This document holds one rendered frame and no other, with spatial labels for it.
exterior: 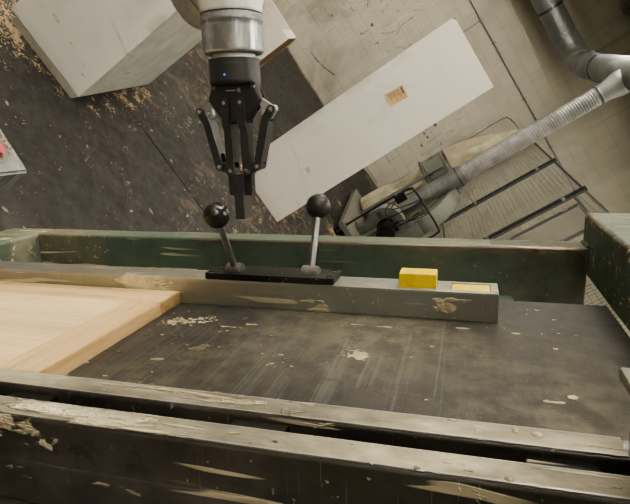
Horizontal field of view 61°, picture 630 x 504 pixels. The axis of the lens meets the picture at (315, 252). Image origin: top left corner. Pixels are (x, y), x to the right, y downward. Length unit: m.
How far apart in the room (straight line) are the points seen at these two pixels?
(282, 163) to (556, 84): 5.38
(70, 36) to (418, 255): 2.73
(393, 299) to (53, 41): 2.94
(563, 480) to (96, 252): 1.05
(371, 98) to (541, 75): 4.89
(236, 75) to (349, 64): 8.00
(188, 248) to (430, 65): 3.42
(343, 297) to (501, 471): 0.47
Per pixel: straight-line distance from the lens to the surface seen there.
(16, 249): 1.28
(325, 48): 8.83
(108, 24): 3.27
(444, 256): 0.96
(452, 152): 6.51
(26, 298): 0.93
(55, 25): 3.43
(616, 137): 9.32
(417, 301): 0.74
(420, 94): 4.33
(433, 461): 0.33
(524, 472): 0.33
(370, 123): 4.37
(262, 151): 0.81
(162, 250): 1.14
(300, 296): 0.77
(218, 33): 0.81
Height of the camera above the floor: 1.79
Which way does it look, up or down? 21 degrees down
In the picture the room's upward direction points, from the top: 60 degrees clockwise
